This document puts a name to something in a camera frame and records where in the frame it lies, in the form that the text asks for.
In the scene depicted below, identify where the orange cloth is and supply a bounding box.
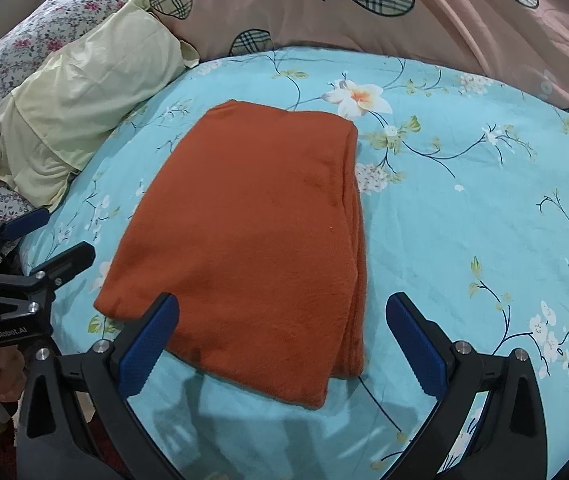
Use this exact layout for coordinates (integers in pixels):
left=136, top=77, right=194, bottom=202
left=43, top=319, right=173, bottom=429
left=94, top=100, right=368, bottom=411

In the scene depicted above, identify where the pale yellow pillow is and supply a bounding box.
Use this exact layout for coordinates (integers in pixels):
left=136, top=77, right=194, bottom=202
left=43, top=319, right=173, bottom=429
left=0, top=0, right=200, bottom=213

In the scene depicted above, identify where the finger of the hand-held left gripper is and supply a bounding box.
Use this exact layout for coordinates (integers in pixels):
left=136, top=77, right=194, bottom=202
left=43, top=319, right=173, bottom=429
left=0, top=207, right=51, bottom=252
left=28, top=241, right=96, bottom=292

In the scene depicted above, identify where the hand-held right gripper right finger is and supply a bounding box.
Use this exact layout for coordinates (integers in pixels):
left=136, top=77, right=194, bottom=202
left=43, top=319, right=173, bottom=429
left=385, top=292, right=547, bottom=480

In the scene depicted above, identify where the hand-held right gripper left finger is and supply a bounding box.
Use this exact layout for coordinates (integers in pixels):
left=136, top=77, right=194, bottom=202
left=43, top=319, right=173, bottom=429
left=14, top=292, right=185, bottom=480

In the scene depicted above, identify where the pink quilt with plaid patches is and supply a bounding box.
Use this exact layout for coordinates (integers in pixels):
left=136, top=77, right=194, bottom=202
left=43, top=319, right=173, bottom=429
left=142, top=0, right=569, bottom=139

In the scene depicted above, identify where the light blue floral bed sheet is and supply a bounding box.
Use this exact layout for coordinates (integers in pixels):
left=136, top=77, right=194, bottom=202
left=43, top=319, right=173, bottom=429
left=14, top=46, right=569, bottom=480

